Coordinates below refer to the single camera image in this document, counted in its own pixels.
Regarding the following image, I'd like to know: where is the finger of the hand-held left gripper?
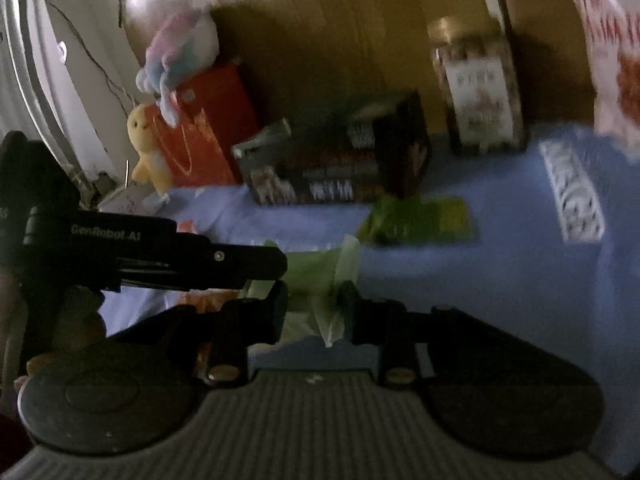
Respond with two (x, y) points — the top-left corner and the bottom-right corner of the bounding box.
(100, 237), (288, 293)

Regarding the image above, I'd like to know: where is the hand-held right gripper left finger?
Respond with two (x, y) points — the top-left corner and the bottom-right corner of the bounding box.
(107, 280), (291, 388)

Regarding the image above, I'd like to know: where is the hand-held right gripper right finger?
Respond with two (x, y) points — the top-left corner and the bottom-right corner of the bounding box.
(340, 282), (553, 388)

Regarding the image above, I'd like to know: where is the green snack packet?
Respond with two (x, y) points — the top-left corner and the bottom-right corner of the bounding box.
(357, 195), (478, 247)
(250, 235), (361, 348)

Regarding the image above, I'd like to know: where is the dark printed cardboard box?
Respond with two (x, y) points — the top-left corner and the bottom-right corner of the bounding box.
(232, 91), (432, 207)

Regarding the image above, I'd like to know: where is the person's left hand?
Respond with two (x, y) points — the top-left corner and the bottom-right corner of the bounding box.
(12, 287), (108, 396)

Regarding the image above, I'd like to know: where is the orange snack packet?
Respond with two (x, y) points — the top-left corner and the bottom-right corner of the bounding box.
(175, 290), (241, 313)

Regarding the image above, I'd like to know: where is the white enamel mug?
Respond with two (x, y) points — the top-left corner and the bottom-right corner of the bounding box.
(97, 185), (166, 213)

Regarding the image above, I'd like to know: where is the yellow duck plush toy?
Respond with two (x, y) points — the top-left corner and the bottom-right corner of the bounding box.
(126, 102), (173, 195)

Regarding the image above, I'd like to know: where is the red gift box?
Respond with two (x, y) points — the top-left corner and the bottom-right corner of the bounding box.
(152, 62), (261, 188)

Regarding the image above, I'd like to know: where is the blue printed tablecloth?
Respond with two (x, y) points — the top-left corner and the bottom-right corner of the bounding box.
(97, 122), (640, 476)

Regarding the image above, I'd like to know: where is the pastel unicorn plush toy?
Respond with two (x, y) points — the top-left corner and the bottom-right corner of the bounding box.
(135, 10), (221, 128)

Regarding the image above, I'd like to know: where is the glass jar with gold lid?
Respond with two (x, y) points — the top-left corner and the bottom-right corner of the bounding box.
(427, 16), (528, 156)

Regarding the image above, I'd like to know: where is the brown cardboard panel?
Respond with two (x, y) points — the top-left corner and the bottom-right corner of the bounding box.
(200, 0), (501, 136)

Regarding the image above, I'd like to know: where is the pink snack bag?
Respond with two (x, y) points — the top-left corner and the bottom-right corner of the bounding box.
(550, 0), (640, 161)

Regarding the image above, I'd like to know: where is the thin black wall cable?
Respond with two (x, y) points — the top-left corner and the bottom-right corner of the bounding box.
(42, 0), (133, 116)

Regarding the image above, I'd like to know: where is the window frame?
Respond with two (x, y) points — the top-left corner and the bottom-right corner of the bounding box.
(0, 0), (83, 171)

